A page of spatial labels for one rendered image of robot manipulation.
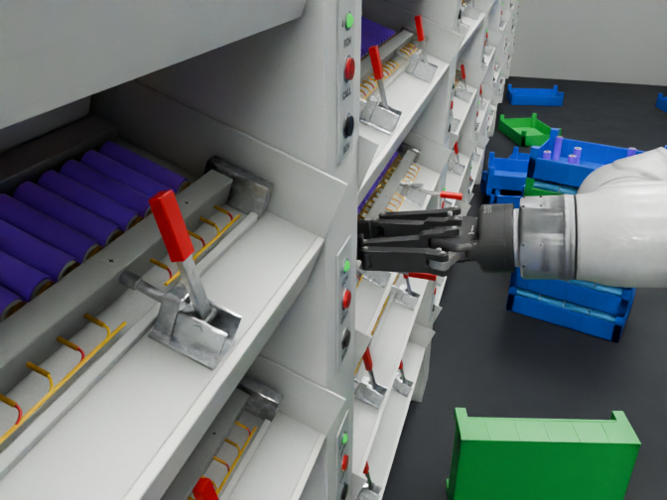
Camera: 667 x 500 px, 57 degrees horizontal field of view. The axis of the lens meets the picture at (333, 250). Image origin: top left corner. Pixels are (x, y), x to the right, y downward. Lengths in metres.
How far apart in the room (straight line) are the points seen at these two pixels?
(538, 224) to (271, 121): 0.31
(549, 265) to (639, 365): 1.10
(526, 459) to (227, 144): 0.85
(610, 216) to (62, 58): 0.53
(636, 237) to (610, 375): 1.05
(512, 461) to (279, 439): 0.66
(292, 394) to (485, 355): 1.11
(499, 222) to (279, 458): 0.32
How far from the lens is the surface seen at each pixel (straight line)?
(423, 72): 0.97
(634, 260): 0.66
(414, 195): 1.03
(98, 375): 0.32
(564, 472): 1.21
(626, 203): 0.66
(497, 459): 1.16
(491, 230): 0.66
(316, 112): 0.44
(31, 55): 0.21
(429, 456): 1.36
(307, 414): 0.58
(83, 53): 0.23
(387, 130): 0.71
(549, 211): 0.66
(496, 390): 1.54
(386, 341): 1.03
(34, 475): 0.29
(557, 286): 1.75
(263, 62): 0.45
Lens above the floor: 0.97
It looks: 28 degrees down
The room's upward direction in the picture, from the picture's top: straight up
